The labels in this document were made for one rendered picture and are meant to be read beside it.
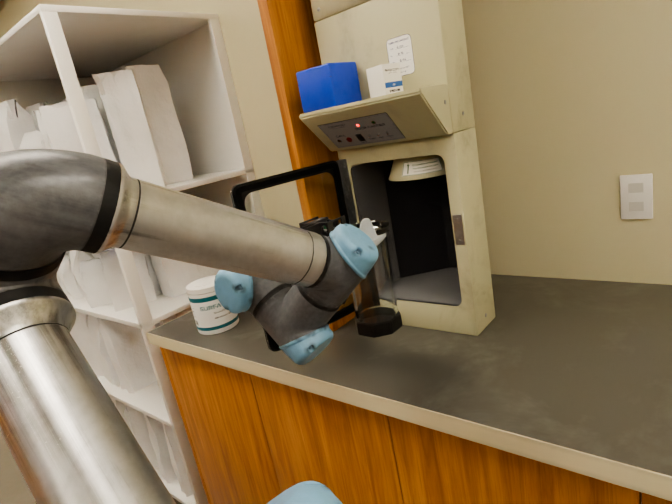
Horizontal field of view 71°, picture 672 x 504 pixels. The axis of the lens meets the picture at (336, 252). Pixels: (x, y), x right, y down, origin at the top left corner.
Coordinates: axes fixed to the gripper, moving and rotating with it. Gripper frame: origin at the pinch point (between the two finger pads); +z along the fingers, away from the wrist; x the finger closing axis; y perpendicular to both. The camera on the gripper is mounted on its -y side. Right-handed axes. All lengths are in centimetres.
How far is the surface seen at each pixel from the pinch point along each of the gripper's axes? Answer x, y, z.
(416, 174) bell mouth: -1.7, 9.1, 21.5
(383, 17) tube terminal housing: -0.4, 43.3, 19.3
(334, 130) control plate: 12.2, 22.3, 11.8
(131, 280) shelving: 103, -15, -3
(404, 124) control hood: -5.4, 20.9, 13.3
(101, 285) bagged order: 145, -22, 3
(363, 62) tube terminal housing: 6.5, 35.7, 19.3
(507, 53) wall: -10, 33, 62
